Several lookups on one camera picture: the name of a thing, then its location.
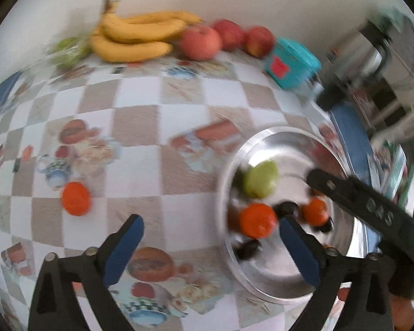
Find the teal box with red label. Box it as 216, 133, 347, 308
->
264, 38, 322, 89

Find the silver black appliance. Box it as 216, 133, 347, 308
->
331, 21, 392, 87

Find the checkered printed tablecloth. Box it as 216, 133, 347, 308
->
0, 52, 376, 331

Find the bag of green fruits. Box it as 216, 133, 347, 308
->
48, 36, 92, 70

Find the dark brown avocado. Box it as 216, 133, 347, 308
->
235, 241, 262, 260
317, 217, 335, 233
275, 202, 299, 219

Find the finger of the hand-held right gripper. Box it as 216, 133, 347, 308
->
307, 169, 357, 211

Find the round metal plate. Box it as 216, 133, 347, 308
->
216, 127, 414, 305

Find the pale red apple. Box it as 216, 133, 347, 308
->
179, 25, 223, 61

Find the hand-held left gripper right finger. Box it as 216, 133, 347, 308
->
279, 215, 397, 331

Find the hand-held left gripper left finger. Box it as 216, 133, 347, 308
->
28, 214, 145, 331

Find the green printed packet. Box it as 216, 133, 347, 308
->
376, 141, 414, 207

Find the green pear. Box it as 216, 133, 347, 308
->
243, 159, 279, 199

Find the orange tangerine with stem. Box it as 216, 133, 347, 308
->
240, 203, 277, 239

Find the yellow banana bunch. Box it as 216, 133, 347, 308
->
89, 0, 204, 63

